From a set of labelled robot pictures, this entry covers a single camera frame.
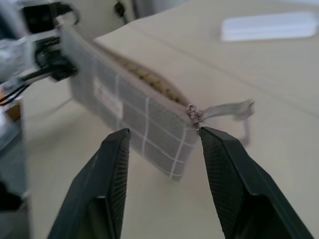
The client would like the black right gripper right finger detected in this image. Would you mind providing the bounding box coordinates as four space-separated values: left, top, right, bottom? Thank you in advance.
198 126 315 239

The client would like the grey plaid zipper pouch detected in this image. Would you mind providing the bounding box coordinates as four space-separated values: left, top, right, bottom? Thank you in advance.
58 23 256 182

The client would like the white plastic pencil case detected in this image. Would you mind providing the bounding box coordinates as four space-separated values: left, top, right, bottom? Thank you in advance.
220 11 317 42

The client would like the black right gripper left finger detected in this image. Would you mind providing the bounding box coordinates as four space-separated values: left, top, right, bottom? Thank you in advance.
47 128 131 239

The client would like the small black fixture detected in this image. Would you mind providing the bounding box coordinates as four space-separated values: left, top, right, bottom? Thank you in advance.
114 1 127 19

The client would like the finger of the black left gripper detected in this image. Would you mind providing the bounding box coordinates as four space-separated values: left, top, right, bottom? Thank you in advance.
51 65 79 82

